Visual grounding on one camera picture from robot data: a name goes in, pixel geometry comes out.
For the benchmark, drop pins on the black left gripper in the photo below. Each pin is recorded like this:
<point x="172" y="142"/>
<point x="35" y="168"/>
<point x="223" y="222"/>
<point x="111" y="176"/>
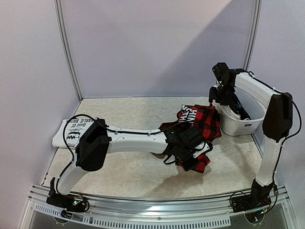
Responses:
<point x="188" y="167"/>

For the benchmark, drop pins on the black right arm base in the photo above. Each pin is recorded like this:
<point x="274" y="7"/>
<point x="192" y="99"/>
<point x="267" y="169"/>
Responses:
<point x="258" y="198"/>

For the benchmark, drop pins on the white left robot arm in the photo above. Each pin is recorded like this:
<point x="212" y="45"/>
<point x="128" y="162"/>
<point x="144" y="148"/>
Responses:
<point x="91" y="140"/>

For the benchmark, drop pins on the left aluminium frame post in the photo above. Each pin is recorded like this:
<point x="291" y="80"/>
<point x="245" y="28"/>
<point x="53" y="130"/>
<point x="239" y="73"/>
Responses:
<point x="66" y="49"/>

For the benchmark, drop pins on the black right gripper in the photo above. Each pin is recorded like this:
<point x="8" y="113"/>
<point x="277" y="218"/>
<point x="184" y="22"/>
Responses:
<point x="215" y="96"/>

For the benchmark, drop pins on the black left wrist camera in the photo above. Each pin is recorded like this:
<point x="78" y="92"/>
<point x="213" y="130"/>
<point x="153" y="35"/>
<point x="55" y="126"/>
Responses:
<point x="194" y="142"/>

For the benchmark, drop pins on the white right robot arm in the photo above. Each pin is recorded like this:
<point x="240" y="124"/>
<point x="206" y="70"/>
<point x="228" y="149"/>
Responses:
<point x="277" y="121"/>

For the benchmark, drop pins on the white and green t-shirt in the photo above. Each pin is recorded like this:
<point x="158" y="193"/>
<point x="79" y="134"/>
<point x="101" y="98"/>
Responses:
<point x="72" y="132"/>

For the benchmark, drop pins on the aluminium frame post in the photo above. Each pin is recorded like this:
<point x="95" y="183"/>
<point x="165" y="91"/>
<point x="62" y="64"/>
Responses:
<point x="253" y="33"/>
<point x="66" y="49"/>

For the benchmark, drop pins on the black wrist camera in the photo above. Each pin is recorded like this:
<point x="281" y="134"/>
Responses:
<point x="221" y="72"/>
<point x="194" y="142"/>

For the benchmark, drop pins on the red black plaid flannel shirt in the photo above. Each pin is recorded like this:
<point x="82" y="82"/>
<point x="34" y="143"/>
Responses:
<point x="206" y="118"/>

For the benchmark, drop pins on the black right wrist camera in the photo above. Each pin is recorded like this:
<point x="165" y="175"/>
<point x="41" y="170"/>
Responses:
<point x="221" y="72"/>

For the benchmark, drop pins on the aluminium front rail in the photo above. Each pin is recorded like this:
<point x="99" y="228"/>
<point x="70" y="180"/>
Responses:
<point x="211" y="212"/>

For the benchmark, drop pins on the right aluminium frame post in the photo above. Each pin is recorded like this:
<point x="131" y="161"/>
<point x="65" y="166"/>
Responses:
<point x="253" y="33"/>

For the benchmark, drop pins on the white plastic laundry basket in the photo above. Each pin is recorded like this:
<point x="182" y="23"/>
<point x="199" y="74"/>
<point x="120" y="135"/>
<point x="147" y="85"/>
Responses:
<point x="233" y="125"/>

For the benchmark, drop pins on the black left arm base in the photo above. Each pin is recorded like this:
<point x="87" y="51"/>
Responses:
<point x="70" y="202"/>

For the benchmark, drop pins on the dark patterned clothes pile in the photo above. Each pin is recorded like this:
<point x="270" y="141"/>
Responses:
<point x="236" y="106"/>

